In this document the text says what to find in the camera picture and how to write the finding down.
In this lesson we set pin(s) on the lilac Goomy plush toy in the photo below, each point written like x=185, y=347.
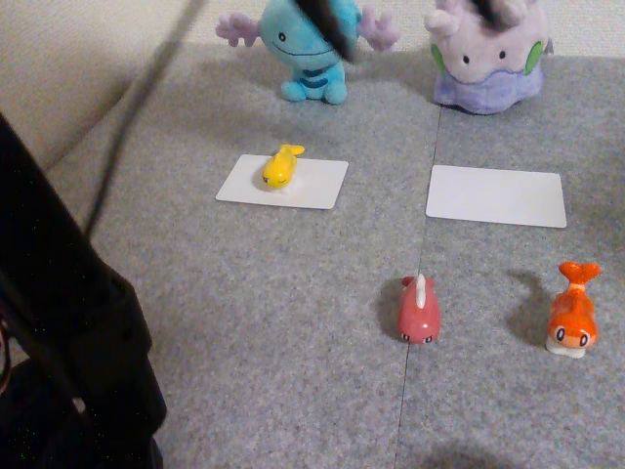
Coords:
x=488, y=63

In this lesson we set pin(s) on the yellow egg sushi figure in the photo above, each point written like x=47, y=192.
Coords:
x=279, y=168

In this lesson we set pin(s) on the blue Wooper plush toy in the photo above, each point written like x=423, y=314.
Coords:
x=305, y=63

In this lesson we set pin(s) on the white rectangular card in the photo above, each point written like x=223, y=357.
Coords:
x=317, y=188
x=495, y=196

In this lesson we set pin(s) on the pink sushi figure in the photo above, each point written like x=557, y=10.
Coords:
x=419, y=315

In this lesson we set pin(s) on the orange shrimp sushi figure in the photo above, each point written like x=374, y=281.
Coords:
x=571, y=312

